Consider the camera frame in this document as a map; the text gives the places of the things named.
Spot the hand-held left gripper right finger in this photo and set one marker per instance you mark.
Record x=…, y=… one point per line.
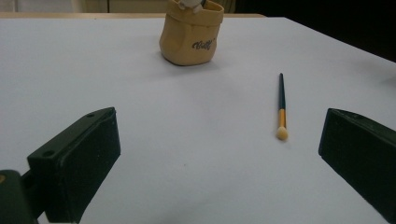
x=364, y=155

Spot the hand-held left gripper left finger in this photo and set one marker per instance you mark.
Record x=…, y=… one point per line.
x=77, y=161

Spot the black orange makeup brush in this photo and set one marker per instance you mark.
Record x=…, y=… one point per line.
x=281, y=96

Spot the white board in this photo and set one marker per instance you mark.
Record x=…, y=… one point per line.
x=186, y=124

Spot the small pale toy figure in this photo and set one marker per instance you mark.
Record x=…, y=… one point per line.
x=190, y=4

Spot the tan soft brush holder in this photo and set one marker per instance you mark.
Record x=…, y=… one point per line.
x=183, y=40

